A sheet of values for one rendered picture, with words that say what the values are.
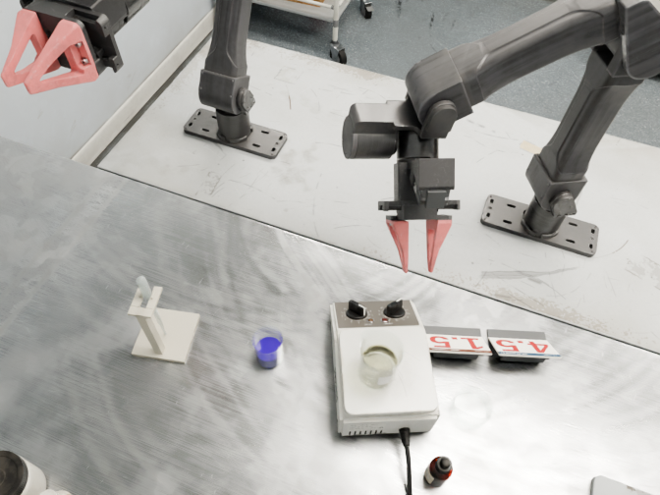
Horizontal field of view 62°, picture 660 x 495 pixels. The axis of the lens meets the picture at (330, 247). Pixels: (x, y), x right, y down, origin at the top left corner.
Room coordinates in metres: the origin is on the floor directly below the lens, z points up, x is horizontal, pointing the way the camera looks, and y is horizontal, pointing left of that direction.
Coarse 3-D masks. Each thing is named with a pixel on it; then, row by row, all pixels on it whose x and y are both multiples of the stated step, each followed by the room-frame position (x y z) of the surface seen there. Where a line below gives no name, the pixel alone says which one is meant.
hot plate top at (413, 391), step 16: (352, 336) 0.34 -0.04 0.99; (400, 336) 0.34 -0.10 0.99; (416, 336) 0.34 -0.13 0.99; (352, 352) 0.31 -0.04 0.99; (416, 352) 0.32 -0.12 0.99; (352, 368) 0.29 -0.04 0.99; (400, 368) 0.30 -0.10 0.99; (416, 368) 0.30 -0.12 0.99; (352, 384) 0.27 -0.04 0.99; (400, 384) 0.27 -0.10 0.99; (416, 384) 0.27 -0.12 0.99; (432, 384) 0.28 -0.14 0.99; (352, 400) 0.25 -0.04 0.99; (368, 400) 0.25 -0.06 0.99; (384, 400) 0.25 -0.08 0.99; (400, 400) 0.25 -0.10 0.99; (416, 400) 0.25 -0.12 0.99; (432, 400) 0.26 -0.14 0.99
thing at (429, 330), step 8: (424, 328) 0.40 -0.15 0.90; (432, 328) 0.40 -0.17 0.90; (440, 328) 0.40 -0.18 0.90; (448, 328) 0.40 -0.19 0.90; (456, 328) 0.40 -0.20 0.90; (464, 328) 0.40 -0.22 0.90; (472, 328) 0.41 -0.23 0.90; (456, 336) 0.39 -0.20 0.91; (464, 336) 0.39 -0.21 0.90; (472, 336) 0.39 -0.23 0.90; (480, 336) 0.39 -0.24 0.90; (432, 352) 0.35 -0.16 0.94; (440, 352) 0.35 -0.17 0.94; (448, 352) 0.35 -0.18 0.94; (456, 352) 0.35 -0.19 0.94; (464, 352) 0.35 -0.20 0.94; (472, 352) 0.35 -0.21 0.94
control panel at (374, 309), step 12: (408, 300) 0.43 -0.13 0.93; (336, 312) 0.40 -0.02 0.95; (372, 312) 0.40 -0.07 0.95; (408, 312) 0.40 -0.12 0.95; (348, 324) 0.37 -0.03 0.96; (360, 324) 0.37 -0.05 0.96; (372, 324) 0.37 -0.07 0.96; (384, 324) 0.37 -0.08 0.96; (396, 324) 0.37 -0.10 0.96; (408, 324) 0.37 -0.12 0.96
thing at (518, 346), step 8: (496, 344) 0.37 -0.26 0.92; (504, 344) 0.37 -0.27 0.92; (512, 344) 0.38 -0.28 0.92; (520, 344) 0.38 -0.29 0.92; (528, 344) 0.38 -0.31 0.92; (536, 344) 0.38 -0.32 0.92; (544, 344) 0.38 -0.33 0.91; (520, 352) 0.35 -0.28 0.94; (528, 352) 0.36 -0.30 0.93; (536, 352) 0.36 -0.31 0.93; (544, 352) 0.36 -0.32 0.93; (552, 352) 0.36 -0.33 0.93
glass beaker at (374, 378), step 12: (360, 336) 0.30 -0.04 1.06; (372, 336) 0.31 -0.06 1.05; (384, 336) 0.31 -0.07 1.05; (396, 336) 0.31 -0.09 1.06; (360, 348) 0.29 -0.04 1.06; (396, 348) 0.30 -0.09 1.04; (360, 360) 0.28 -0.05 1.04; (360, 372) 0.27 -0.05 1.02; (372, 372) 0.26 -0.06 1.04; (384, 372) 0.26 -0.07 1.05; (396, 372) 0.27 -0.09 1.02; (372, 384) 0.26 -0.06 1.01; (384, 384) 0.26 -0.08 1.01
